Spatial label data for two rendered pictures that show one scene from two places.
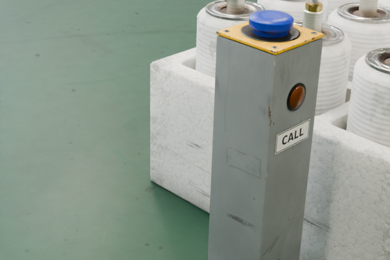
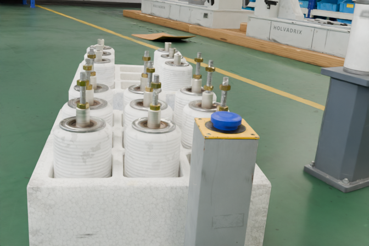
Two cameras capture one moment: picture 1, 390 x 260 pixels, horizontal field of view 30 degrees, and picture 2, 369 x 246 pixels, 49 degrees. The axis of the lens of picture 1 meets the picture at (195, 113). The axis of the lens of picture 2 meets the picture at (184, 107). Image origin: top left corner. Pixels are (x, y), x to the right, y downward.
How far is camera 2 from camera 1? 0.53 m
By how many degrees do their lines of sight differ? 51
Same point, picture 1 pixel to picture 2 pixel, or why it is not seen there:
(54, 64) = not seen: outside the picture
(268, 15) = (225, 115)
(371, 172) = not seen: hidden behind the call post
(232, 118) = (218, 194)
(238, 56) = (226, 149)
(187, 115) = (76, 215)
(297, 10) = (105, 114)
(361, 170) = not seen: hidden behind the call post
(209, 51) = (82, 160)
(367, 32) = (163, 116)
